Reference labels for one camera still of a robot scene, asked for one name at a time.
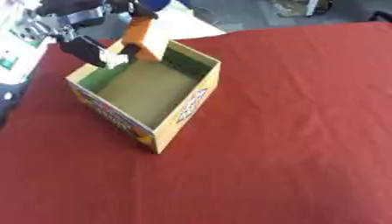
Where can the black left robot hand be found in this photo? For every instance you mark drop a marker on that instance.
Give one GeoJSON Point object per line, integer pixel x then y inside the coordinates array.
{"type": "Point", "coordinates": [81, 49]}

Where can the orange rectangular block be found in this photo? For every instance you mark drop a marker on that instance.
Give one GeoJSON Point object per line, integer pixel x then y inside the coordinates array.
{"type": "Point", "coordinates": [137, 30]}

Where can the white tripod stand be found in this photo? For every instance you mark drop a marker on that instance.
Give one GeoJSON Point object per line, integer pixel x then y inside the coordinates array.
{"type": "Point", "coordinates": [306, 6]}

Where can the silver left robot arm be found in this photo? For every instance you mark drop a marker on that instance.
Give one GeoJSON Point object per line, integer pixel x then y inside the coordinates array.
{"type": "Point", "coordinates": [15, 46]}

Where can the tan cardboard box green inside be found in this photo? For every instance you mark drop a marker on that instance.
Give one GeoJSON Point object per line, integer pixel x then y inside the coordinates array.
{"type": "Point", "coordinates": [148, 93]}

